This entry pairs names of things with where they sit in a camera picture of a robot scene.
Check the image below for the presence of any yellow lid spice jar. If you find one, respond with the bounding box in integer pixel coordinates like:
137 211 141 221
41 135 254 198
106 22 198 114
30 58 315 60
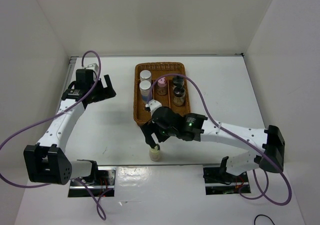
149 145 161 162

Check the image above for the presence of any black lid spice jar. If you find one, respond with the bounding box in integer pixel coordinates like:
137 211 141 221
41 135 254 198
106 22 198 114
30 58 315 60
173 86 186 107

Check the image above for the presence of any blue label silver cap bottle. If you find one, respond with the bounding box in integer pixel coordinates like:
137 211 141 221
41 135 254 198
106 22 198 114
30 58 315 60
139 70 152 83

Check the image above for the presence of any pink lid spice jar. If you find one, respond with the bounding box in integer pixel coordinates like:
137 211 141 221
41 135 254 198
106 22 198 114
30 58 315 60
156 77 168 96

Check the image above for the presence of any black lid pepper jar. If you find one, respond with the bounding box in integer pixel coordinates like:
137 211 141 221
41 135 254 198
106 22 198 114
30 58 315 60
172 75 185 88

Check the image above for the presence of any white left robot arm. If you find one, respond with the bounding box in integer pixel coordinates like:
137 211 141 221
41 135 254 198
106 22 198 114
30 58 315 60
23 69 116 185

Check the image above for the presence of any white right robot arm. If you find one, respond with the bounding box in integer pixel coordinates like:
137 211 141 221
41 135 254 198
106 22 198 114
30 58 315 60
140 106 285 182

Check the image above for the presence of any brown wicker divided basket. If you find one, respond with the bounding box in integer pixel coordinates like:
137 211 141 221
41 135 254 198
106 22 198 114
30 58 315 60
133 62 191 127

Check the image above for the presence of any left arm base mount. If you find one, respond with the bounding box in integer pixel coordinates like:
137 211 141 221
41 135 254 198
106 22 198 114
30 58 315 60
67 166 117 198

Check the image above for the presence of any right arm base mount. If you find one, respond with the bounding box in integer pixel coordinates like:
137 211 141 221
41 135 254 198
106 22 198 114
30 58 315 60
202 166 251 196

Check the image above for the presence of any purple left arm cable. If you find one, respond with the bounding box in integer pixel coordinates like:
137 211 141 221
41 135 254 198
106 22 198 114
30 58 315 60
0 50 107 221

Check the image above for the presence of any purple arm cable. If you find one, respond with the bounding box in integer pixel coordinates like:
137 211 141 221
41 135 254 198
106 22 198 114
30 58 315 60
147 73 293 206
0 50 107 221

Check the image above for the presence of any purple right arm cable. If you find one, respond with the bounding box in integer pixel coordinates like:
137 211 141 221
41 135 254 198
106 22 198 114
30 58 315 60
147 73 293 206

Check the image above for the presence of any black cable loop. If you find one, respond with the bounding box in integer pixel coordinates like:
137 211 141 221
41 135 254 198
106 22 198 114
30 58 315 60
254 214 276 225

